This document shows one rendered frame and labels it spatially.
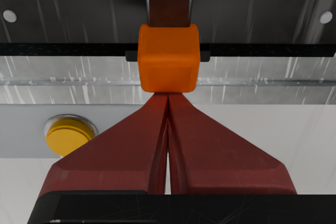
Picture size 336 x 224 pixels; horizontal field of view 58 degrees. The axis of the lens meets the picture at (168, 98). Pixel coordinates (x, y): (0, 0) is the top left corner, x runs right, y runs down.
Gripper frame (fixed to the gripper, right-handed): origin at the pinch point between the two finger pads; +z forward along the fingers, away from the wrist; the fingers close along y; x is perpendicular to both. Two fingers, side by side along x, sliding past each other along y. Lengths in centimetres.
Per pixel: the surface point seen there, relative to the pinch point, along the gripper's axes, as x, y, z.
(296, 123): 18.6, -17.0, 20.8
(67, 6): -1.2, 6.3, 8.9
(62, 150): 11.6, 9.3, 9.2
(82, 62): 3.4, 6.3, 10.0
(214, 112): 16.6, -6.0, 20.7
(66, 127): 9.1, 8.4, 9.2
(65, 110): 8.1, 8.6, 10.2
